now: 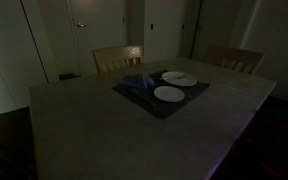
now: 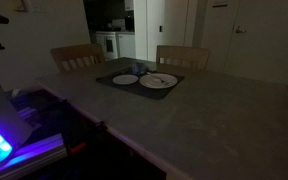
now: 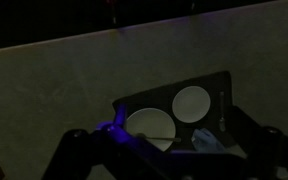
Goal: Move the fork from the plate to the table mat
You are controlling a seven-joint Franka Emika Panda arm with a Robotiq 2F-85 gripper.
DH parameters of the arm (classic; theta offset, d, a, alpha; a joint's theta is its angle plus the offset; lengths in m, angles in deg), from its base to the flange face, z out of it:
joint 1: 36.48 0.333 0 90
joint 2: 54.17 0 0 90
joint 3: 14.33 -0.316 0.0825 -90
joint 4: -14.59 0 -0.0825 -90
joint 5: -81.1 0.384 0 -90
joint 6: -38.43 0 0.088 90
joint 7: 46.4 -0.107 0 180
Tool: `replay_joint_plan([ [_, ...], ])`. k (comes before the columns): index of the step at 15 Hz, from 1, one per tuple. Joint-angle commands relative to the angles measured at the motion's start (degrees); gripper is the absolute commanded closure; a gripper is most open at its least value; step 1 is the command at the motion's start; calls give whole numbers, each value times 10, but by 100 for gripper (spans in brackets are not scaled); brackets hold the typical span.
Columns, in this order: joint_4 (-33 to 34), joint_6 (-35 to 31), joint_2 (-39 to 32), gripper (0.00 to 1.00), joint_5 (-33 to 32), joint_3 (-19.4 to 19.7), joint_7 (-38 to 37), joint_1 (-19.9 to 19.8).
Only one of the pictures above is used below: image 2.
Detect silver fork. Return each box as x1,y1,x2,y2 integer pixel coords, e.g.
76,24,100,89
146,72,168,84

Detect white stove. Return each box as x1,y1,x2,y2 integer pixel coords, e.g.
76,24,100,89
96,31,118,59

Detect silver door handle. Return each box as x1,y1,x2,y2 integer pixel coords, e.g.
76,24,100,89
235,26,247,34

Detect wooden chair near door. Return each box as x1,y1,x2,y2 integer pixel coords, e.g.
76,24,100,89
156,45,210,70

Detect wooden chair near stove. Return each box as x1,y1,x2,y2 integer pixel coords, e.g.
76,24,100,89
50,44,105,72

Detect red handled clamp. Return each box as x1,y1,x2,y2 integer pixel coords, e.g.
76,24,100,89
67,122,107,156

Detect large white plate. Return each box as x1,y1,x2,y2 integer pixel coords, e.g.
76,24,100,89
139,73,178,89

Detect robot base with blue lights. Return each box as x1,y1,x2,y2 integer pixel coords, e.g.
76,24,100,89
0,85,67,180

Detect small white plate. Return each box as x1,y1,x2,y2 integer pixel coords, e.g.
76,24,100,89
112,74,138,85

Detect black table mat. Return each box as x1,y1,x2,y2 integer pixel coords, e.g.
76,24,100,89
96,68,184,100

